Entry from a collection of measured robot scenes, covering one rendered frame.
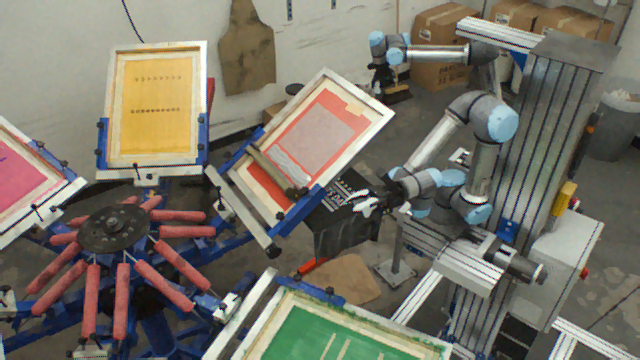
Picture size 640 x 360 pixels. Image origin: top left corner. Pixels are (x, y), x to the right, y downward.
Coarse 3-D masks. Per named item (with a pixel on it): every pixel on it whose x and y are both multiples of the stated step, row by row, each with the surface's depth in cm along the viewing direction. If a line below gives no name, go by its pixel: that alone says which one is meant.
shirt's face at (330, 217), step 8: (352, 168) 290; (344, 176) 285; (352, 176) 285; (360, 176) 285; (352, 184) 279; (360, 184) 279; (368, 184) 279; (320, 208) 264; (344, 208) 264; (352, 208) 264; (312, 216) 260; (320, 216) 260; (328, 216) 260; (336, 216) 259; (312, 224) 255; (320, 224) 255
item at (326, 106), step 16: (320, 96) 257; (336, 96) 252; (304, 112) 257; (320, 112) 252; (336, 112) 247; (288, 128) 257; (304, 128) 252; (320, 128) 247; (272, 144) 257; (288, 144) 252; (304, 144) 247; (256, 176) 252
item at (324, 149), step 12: (336, 120) 244; (348, 120) 240; (360, 120) 237; (324, 132) 244; (336, 132) 240; (348, 132) 237; (360, 132) 233; (312, 144) 244; (324, 144) 240; (336, 144) 237; (348, 144) 233; (300, 156) 244; (312, 156) 240; (324, 156) 237; (336, 156) 233; (312, 168) 237; (324, 168) 233; (312, 180) 233; (276, 192) 241; (288, 204) 234
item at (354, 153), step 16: (320, 80) 261; (336, 80) 252; (304, 96) 260; (368, 96) 237; (288, 112) 260; (384, 112) 227; (272, 128) 260; (384, 128) 226; (368, 144) 226; (240, 160) 260; (352, 160) 226; (240, 176) 257; (336, 176) 225; (272, 224) 228
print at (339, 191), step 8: (336, 184) 279; (344, 184) 279; (328, 192) 274; (336, 192) 274; (344, 192) 274; (352, 192) 274; (328, 200) 269; (336, 200) 269; (344, 200) 269; (328, 208) 264; (336, 208) 264
